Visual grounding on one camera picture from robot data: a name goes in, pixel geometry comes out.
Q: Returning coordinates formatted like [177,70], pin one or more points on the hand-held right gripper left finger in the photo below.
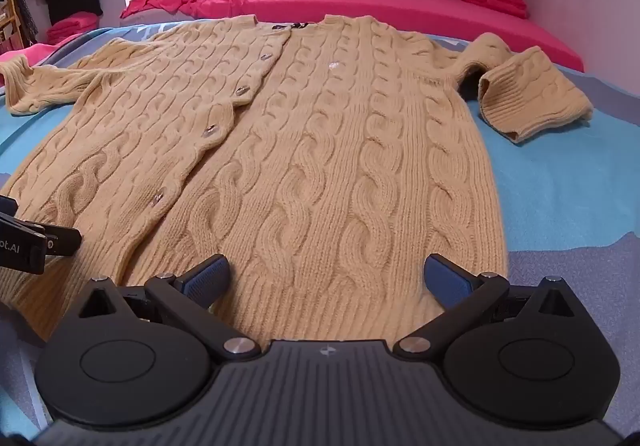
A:
[207,278]

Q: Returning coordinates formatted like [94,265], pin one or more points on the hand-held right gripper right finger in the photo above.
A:
[445,283]

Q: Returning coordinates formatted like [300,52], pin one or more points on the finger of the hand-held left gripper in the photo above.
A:
[62,241]

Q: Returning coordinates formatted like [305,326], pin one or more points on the blue grey patterned bedsheet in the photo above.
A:
[575,186]

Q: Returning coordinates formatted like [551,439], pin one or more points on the pink red blanket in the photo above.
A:
[35,53]

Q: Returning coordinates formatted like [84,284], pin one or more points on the wooden furniture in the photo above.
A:
[10,28]

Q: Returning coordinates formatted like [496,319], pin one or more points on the pile of red cloths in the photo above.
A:
[72,28]

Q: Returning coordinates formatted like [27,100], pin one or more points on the red sheeted bed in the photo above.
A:
[380,0]

